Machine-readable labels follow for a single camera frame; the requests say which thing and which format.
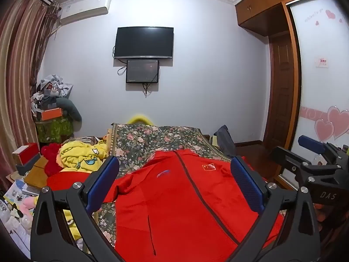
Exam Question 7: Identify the yellow plush toy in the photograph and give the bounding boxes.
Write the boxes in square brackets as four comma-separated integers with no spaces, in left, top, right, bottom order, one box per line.
[128,115,154,126]

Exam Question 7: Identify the green patterned cloth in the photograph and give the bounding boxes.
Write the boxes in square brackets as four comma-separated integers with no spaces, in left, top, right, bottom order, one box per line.
[35,116,74,144]

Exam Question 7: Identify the black wall television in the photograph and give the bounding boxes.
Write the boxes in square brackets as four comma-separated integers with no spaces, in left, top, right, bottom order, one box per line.
[114,27,174,60]

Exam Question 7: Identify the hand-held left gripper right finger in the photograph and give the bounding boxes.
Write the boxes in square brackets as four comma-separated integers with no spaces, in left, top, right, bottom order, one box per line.
[231,156,321,262]

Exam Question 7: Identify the dark grey bag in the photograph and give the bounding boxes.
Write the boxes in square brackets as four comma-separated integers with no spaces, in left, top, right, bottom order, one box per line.
[213,125,236,156]

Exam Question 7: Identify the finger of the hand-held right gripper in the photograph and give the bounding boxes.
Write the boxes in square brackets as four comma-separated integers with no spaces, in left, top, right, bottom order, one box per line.
[298,135,328,156]
[269,146,310,189]

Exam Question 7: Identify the red and white box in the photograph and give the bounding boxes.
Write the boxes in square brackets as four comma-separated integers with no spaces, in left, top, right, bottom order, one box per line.
[12,143,41,167]

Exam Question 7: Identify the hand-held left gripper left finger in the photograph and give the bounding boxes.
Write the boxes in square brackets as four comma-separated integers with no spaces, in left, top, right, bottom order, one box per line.
[30,156,123,262]

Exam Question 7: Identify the red plush toy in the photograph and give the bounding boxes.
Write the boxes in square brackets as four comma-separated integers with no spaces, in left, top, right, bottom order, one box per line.
[41,143,64,176]

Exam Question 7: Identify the orange box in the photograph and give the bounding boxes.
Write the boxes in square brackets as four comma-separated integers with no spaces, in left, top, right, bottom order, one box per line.
[41,108,64,121]

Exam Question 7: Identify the white heart-print sliding door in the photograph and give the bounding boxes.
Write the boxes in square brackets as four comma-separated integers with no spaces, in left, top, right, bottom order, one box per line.
[281,0,349,190]

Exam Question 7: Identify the floral bedspread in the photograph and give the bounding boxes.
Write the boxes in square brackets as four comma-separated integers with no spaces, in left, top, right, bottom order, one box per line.
[91,123,236,249]

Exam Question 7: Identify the small black wall monitor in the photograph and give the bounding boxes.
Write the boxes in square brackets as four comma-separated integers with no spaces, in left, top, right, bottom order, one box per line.
[126,59,160,84]

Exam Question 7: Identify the grey tray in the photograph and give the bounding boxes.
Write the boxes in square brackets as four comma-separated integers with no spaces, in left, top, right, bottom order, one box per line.
[16,154,41,175]

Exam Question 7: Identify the pink plush toy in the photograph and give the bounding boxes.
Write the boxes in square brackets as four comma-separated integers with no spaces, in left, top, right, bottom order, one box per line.
[22,196,38,217]

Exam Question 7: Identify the striped brown curtain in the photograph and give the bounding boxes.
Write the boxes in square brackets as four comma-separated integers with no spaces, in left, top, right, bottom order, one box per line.
[0,0,62,191]

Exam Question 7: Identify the white air conditioner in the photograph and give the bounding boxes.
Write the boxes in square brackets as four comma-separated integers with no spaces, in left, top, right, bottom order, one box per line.
[59,0,112,27]

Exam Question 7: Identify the yellow cartoon blanket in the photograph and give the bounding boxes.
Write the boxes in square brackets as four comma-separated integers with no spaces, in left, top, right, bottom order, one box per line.
[56,139,109,249]

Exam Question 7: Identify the grey stuffed cushion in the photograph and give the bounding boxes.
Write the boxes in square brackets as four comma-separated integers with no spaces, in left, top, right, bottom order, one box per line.
[56,98,82,123]

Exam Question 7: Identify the pile of printed papers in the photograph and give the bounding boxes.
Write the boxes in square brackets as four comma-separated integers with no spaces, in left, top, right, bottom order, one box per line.
[0,180,37,241]

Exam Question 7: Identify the red zip jacket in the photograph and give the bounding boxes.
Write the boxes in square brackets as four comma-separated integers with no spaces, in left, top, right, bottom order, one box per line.
[46,149,285,262]

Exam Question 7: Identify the wooden overhead cabinet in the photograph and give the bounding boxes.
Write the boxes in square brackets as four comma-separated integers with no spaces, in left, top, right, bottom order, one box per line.
[234,0,325,36]

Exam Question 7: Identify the pile of clutter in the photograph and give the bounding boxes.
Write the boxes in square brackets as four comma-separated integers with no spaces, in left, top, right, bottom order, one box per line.
[30,74,74,121]

